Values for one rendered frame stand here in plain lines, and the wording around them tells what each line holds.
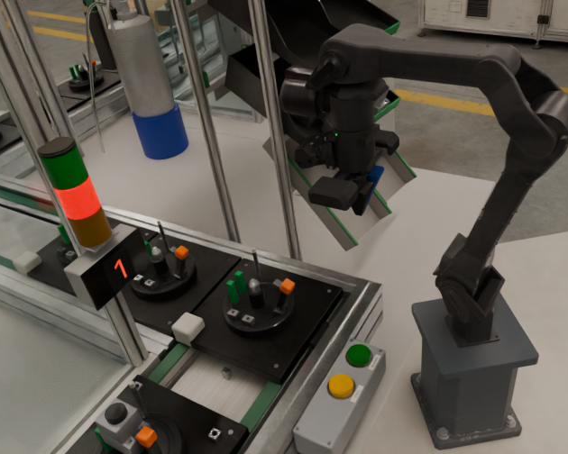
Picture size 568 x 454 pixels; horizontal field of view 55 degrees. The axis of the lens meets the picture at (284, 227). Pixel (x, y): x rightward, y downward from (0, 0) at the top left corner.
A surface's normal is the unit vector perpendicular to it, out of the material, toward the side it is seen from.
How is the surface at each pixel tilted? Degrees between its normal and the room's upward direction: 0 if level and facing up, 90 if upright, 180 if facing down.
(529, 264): 0
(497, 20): 90
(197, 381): 0
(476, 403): 90
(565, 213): 0
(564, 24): 90
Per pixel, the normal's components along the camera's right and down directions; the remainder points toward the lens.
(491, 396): 0.11, 0.59
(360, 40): 0.00, -0.74
